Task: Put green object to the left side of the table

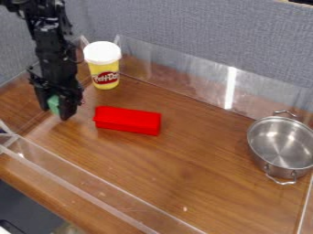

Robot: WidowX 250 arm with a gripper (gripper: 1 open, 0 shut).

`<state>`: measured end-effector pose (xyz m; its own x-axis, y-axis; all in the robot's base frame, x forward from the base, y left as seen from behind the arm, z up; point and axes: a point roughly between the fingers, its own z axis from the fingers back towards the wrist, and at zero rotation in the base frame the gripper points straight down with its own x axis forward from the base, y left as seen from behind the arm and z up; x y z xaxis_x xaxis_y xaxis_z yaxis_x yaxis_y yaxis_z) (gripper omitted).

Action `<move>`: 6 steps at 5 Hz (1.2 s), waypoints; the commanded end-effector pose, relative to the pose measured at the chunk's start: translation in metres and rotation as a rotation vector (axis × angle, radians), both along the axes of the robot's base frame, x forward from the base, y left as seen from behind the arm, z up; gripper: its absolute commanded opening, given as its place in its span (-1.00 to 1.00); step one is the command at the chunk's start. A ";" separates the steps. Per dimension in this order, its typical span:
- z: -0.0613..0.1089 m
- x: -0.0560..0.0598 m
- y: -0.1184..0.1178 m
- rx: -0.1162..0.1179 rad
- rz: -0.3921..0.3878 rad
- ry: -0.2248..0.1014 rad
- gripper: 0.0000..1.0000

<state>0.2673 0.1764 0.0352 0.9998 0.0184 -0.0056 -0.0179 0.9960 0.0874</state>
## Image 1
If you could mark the red rectangular block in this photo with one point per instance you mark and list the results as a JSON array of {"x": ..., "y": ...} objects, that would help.
[{"x": 127, "y": 120}]

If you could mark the stainless steel pot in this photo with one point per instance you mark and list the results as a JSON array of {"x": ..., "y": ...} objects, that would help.
[{"x": 281, "y": 147}]

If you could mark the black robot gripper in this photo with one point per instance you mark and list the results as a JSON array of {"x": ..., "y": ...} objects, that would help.
[{"x": 57, "y": 78}]

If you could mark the yellow Play-Doh can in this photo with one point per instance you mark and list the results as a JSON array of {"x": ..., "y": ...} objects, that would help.
[{"x": 102, "y": 55}]

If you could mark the clear acrylic table barrier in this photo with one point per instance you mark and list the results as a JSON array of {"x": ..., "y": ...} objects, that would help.
[{"x": 184, "y": 182}]

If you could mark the green foam cube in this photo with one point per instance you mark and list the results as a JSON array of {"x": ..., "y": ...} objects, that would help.
[{"x": 54, "y": 104}]

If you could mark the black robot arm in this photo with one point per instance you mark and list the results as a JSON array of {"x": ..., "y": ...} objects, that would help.
[{"x": 44, "y": 15}]

